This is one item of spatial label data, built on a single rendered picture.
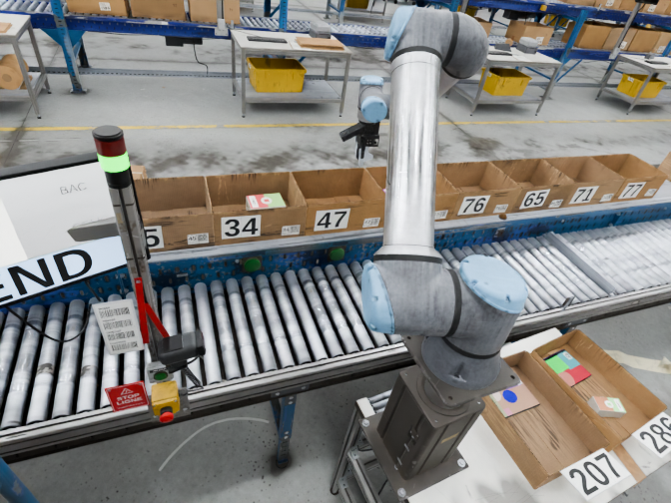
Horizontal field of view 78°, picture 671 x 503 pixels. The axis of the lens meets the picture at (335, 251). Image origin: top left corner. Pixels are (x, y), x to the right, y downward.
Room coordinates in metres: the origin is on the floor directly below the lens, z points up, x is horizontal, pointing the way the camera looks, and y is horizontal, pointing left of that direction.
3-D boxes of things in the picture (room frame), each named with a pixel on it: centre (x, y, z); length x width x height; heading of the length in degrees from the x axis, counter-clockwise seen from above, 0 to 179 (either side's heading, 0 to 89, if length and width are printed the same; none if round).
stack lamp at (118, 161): (0.67, 0.45, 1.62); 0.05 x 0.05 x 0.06
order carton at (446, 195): (1.85, -0.31, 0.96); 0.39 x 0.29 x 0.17; 116
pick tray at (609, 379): (0.98, -1.03, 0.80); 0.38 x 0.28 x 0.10; 34
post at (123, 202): (0.67, 0.45, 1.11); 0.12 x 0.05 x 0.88; 116
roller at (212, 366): (0.98, 0.43, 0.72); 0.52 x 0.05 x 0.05; 26
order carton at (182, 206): (1.34, 0.74, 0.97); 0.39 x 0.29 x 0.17; 116
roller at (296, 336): (1.12, 0.14, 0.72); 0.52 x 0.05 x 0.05; 26
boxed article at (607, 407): (0.91, -1.07, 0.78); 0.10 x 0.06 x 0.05; 96
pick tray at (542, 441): (0.82, -0.75, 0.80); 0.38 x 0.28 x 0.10; 30
